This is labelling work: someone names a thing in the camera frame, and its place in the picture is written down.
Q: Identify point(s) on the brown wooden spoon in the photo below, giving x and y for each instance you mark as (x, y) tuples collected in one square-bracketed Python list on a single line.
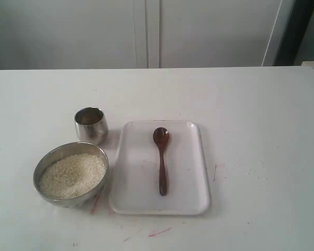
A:
[(161, 137)]

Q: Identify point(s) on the small steel cup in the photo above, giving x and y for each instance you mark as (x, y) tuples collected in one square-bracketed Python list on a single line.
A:
[(91, 125)]

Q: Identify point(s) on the white rice pile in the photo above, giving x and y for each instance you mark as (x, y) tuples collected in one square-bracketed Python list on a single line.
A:
[(73, 176)]

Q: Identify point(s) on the steel bowl with rice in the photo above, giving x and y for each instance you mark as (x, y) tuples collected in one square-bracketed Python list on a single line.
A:
[(60, 153)]

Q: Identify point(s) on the white plastic tray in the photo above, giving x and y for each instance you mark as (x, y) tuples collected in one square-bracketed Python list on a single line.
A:
[(135, 184)]

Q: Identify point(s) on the white cabinet doors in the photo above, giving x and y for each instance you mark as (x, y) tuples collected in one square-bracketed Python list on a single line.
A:
[(140, 34)]

